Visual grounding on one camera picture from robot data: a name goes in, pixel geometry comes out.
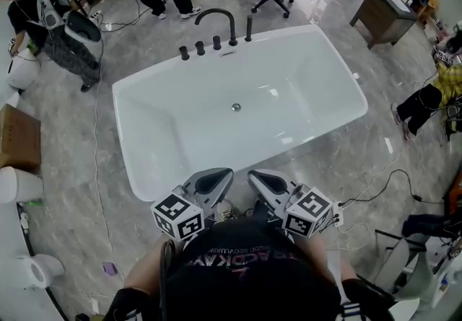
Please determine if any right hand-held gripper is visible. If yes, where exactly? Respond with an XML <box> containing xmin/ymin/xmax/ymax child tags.
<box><xmin>247</xmin><ymin>169</ymin><xmax>333</xmax><ymax>239</ymax></box>

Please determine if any brown cardboard box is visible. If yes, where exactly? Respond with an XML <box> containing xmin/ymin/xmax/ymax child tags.
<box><xmin>0</xmin><ymin>103</ymin><xmax>43</xmax><ymax>171</ymax></box>

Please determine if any person's right forearm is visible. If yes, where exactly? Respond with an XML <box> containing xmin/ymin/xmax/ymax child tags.
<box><xmin>301</xmin><ymin>236</ymin><xmax>358</xmax><ymax>283</ymax></box>

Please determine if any person's dark trouser leg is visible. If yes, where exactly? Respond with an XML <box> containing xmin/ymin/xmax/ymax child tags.
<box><xmin>252</xmin><ymin>200</ymin><xmax>270</xmax><ymax>223</ymax></box>

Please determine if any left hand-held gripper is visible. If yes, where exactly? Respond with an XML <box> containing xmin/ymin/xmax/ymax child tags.
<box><xmin>150</xmin><ymin>167</ymin><xmax>235</xmax><ymax>242</ymax></box>

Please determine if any dark wooden cabinet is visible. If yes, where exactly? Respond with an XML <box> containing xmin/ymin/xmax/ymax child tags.
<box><xmin>349</xmin><ymin>0</ymin><xmax>429</xmax><ymax>50</ymax></box>

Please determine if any white plastic chair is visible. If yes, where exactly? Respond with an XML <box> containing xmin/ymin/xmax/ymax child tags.
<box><xmin>375</xmin><ymin>229</ymin><xmax>440</xmax><ymax>309</ymax></box>

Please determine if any black curved faucet spout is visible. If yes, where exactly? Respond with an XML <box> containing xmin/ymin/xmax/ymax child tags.
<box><xmin>194</xmin><ymin>8</ymin><xmax>238</xmax><ymax>47</ymax></box>

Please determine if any black cable with adapter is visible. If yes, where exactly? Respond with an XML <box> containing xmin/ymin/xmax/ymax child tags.
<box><xmin>339</xmin><ymin>169</ymin><xmax>445</xmax><ymax>205</ymax></box>

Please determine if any dark blue cloth bundle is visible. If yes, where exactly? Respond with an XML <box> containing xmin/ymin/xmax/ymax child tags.
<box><xmin>402</xmin><ymin>214</ymin><xmax>458</xmax><ymax>239</ymax></box>

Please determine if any white round appliance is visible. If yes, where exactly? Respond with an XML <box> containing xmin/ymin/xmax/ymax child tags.
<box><xmin>6</xmin><ymin>48</ymin><xmax>41</xmax><ymax>89</ymax></box>

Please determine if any person's black T-shirt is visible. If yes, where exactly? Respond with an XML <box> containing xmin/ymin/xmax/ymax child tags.
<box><xmin>104</xmin><ymin>218</ymin><xmax>394</xmax><ymax>321</ymax></box>

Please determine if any white curved counter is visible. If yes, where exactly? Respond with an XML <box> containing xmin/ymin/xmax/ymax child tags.
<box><xmin>0</xmin><ymin>200</ymin><xmax>69</xmax><ymax>321</ymax></box>

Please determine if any white harness strap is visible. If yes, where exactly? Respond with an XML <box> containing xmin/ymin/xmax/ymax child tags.
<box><xmin>339</xmin><ymin>301</ymin><xmax>362</xmax><ymax>321</ymax></box>

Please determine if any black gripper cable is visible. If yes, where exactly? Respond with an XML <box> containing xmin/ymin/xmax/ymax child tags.
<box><xmin>160</xmin><ymin>239</ymin><xmax>176</xmax><ymax>313</ymax></box>

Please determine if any person's left forearm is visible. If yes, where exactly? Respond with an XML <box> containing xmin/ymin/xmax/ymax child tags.
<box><xmin>124</xmin><ymin>238</ymin><xmax>174</xmax><ymax>295</ymax></box>

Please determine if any white bathtub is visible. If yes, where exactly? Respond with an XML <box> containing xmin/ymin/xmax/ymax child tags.
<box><xmin>111</xmin><ymin>23</ymin><xmax>369</xmax><ymax>203</ymax></box>

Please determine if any person's white shoe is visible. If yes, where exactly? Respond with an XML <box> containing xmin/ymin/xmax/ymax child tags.
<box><xmin>216</xmin><ymin>198</ymin><xmax>237</xmax><ymax>221</ymax></box>

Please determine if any orange plastic crate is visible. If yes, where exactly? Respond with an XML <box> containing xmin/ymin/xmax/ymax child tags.
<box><xmin>443</xmin><ymin>171</ymin><xmax>462</xmax><ymax>212</ymax></box>

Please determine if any white cylinder bin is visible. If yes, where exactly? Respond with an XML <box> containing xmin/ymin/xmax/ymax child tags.
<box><xmin>0</xmin><ymin>166</ymin><xmax>44</xmax><ymax>204</ymax></box>

